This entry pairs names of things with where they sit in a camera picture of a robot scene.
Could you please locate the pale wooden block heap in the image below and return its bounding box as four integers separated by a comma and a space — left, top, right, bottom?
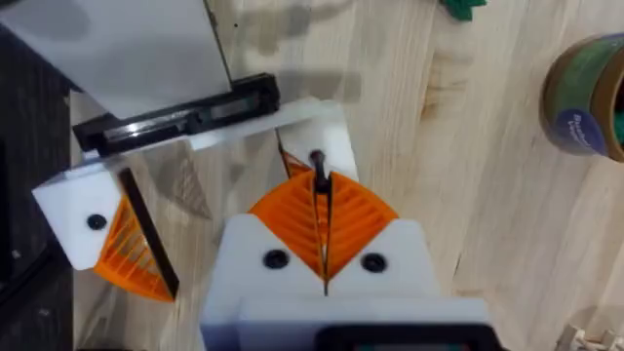
554, 323, 624, 351

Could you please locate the black screw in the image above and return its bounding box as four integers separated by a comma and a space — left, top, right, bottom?
308, 149, 334, 195

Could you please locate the brown tape roll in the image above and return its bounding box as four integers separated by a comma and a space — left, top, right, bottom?
538, 32, 624, 163

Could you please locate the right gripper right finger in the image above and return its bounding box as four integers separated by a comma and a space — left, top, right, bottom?
325, 170, 444, 298

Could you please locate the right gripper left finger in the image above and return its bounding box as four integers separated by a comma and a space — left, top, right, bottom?
202, 169, 328, 307

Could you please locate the green toy vegetable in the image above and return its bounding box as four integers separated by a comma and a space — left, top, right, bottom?
437, 0, 488, 23

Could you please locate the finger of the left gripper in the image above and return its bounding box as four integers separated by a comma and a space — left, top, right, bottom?
31, 162, 180, 304
274, 100, 361, 182

